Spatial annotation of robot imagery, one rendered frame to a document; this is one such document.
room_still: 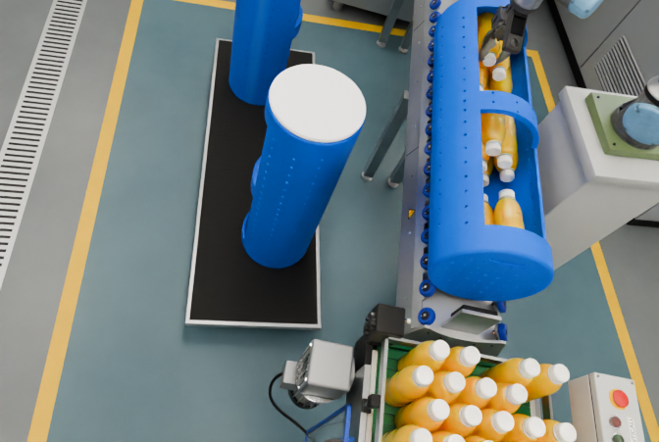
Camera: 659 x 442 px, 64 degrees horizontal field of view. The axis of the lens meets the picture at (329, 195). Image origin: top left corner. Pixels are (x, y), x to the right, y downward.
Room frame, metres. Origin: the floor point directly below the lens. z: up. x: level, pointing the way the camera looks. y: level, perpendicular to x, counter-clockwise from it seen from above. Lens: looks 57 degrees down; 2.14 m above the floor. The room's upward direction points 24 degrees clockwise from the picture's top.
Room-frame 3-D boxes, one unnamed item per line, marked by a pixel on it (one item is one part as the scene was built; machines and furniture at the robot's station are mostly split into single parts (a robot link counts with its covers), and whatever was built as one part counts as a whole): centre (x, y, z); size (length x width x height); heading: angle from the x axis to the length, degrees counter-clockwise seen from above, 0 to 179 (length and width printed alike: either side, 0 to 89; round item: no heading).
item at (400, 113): (1.59, -0.13, 0.31); 0.06 x 0.06 x 0.63; 13
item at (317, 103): (1.00, 0.14, 1.03); 0.28 x 0.28 x 0.01
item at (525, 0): (1.33, -0.26, 1.37); 0.08 x 0.08 x 0.05
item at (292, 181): (1.00, 0.14, 0.59); 0.28 x 0.28 x 0.88
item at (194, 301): (1.32, 0.34, 0.08); 1.50 x 0.52 x 0.15; 22
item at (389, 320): (0.50, -0.25, 0.95); 0.10 x 0.07 x 0.10; 103
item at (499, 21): (1.34, -0.26, 1.29); 0.09 x 0.08 x 0.12; 13
